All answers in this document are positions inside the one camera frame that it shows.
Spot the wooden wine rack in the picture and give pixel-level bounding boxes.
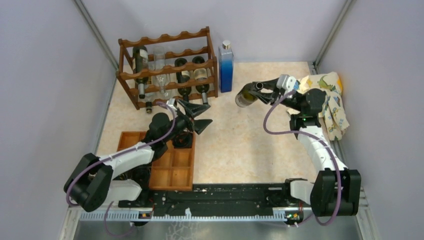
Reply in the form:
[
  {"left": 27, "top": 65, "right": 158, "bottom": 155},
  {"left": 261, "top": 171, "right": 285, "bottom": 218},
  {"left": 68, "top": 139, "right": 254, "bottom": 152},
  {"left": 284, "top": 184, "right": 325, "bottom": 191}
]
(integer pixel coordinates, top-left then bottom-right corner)
[{"left": 116, "top": 26, "right": 219, "bottom": 110}]

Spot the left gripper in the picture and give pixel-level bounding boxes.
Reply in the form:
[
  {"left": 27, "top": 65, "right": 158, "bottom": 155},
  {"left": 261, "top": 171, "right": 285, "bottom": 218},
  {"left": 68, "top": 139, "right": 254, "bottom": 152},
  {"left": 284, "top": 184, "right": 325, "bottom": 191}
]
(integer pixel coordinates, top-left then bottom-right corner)
[{"left": 163, "top": 98, "right": 213, "bottom": 143}]

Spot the aluminium corner frame post right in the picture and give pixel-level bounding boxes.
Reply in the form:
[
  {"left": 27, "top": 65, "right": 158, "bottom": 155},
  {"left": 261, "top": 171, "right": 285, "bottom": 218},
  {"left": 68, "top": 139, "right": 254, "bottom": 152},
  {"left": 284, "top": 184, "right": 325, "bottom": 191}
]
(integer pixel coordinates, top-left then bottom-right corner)
[{"left": 312, "top": 0, "right": 356, "bottom": 71}]

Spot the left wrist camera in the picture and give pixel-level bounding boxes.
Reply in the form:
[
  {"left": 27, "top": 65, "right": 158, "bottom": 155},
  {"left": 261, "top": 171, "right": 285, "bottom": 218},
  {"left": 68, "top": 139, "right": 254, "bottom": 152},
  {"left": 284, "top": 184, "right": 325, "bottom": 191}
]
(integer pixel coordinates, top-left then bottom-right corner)
[{"left": 166, "top": 98, "right": 178, "bottom": 112}]

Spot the green wine bottle white label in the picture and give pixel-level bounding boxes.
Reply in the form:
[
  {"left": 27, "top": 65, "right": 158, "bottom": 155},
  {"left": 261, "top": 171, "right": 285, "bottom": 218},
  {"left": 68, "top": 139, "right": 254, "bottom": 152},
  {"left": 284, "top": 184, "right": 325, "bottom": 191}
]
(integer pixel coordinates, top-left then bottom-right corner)
[{"left": 174, "top": 57, "right": 192, "bottom": 102}]

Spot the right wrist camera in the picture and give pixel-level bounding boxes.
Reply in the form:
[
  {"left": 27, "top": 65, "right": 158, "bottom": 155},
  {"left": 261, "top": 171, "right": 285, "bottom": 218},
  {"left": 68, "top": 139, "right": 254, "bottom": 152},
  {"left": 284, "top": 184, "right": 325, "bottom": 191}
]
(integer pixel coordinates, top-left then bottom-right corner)
[{"left": 276, "top": 74, "right": 299, "bottom": 92}]

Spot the blue square glass bottle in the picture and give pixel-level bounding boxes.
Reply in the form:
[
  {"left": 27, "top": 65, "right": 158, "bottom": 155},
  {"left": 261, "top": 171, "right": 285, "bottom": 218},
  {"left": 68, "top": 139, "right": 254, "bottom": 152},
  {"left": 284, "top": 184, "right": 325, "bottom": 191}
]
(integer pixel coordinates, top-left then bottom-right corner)
[{"left": 218, "top": 40, "right": 234, "bottom": 93}]

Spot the clear tall glass bottle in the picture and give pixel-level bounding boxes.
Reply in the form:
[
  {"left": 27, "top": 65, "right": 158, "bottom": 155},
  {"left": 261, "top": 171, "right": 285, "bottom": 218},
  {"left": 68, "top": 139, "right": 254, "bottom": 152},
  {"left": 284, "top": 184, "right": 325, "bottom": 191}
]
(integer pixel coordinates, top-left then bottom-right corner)
[{"left": 153, "top": 46, "right": 167, "bottom": 97}]

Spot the aluminium corner frame post left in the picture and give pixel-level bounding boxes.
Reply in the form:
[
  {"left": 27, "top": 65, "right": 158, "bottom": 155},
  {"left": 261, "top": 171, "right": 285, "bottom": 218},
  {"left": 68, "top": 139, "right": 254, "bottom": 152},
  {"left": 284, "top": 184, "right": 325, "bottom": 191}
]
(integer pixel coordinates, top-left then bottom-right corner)
[{"left": 72, "top": 0, "right": 119, "bottom": 71}]

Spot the wooden compartment tray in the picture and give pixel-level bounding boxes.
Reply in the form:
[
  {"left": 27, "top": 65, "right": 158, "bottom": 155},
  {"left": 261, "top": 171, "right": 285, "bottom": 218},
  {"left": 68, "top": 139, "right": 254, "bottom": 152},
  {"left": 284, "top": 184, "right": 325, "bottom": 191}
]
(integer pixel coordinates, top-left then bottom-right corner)
[{"left": 115, "top": 132, "right": 195, "bottom": 191}]

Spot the tall green wine bottle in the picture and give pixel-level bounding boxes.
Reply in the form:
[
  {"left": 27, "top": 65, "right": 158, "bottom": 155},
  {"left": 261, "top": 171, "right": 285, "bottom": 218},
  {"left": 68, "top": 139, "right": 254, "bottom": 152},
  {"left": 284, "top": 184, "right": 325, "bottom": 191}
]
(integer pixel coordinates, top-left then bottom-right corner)
[{"left": 234, "top": 81, "right": 264, "bottom": 108}]

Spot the black cable coil in tray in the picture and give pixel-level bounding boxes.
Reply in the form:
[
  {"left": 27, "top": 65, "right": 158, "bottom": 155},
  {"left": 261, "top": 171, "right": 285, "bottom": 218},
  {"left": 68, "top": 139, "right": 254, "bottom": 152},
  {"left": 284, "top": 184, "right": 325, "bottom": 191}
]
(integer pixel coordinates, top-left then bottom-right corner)
[{"left": 173, "top": 132, "right": 195, "bottom": 149}]

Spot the dark bottle brown label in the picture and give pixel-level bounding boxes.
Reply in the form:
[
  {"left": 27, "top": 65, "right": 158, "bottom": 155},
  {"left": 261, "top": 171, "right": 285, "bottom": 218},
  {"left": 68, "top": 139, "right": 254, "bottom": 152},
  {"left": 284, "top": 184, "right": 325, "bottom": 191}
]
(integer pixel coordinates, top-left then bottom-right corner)
[{"left": 132, "top": 45, "right": 149, "bottom": 99}]

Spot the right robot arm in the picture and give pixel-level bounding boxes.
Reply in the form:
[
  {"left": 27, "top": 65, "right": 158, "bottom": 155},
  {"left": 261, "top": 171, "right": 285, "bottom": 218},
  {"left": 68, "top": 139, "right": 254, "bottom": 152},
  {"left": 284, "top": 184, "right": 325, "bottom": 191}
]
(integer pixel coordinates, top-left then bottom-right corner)
[{"left": 247, "top": 75, "right": 362, "bottom": 217}]

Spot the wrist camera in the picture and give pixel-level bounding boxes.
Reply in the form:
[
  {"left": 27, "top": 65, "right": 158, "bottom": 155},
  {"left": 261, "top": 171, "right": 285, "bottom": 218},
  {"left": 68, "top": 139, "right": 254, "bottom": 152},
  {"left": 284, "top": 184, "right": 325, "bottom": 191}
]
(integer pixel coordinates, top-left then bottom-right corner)
[
  {"left": 276, "top": 74, "right": 299, "bottom": 92},
  {"left": 166, "top": 98, "right": 178, "bottom": 112}
]

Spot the dinosaur print cloth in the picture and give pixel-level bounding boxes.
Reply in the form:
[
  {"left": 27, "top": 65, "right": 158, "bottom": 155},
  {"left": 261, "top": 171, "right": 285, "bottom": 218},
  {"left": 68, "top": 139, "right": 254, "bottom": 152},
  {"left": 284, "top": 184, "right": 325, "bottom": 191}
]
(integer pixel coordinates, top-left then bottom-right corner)
[{"left": 295, "top": 71, "right": 350, "bottom": 141}]

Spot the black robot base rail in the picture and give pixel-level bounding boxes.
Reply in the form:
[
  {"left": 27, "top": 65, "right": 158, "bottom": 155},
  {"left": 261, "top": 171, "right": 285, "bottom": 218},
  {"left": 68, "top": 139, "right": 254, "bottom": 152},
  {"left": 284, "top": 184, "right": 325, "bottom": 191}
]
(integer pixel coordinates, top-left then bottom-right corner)
[{"left": 118, "top": 183, "right": 304, "bottom": 222}]

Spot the green wine bottle dark label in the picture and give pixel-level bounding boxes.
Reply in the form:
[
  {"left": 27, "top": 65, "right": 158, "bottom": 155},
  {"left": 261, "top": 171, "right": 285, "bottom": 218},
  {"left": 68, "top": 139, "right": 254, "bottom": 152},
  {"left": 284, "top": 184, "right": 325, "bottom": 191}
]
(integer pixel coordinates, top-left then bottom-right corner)
[{"left": 192, "top": 56, "right": 210, "bottom": 105}]

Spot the black cable coil tray corner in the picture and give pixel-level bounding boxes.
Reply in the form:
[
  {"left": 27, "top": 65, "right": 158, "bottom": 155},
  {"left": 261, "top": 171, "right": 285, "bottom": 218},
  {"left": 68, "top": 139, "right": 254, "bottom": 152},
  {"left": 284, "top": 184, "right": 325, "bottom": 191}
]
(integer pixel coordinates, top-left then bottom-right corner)
[{"left": 131, "top": 166, "right": 151, "bottom": 187}]

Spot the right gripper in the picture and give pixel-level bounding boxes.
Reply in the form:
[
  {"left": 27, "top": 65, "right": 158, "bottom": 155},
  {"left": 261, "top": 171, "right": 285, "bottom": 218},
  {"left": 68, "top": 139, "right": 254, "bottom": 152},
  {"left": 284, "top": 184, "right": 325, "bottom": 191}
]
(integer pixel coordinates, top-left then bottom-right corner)
[{"left": 250, "top": 77, "right": 304, "bottom": 113}]

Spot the aluminium corner frame post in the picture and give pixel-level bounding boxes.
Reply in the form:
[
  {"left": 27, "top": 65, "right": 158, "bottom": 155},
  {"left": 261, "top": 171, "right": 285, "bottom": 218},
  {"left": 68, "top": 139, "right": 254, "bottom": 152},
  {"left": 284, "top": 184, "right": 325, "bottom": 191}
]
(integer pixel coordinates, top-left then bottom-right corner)
[
  {"left": 72, "top": 0, "right": 119, "bottom": 71},
  {"left": 312, "top": 0, "right": 356, "bottom": 71}
]

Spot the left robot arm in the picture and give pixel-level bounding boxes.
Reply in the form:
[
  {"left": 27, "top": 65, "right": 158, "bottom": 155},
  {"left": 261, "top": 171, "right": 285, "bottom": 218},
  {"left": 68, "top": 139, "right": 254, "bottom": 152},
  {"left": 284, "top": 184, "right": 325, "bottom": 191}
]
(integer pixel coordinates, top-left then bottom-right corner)
[{"left": 63, "top": 98, "right": 212, "bottom": 212}]

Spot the clear liquor bottle black cap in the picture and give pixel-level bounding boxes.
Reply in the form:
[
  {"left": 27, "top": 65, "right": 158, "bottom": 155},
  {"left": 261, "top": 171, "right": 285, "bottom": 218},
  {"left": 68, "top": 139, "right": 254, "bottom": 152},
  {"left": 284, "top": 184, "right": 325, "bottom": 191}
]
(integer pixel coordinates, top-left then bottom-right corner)
[{"left": 144, "top": 76, "right": 156, "bottom": 114}]

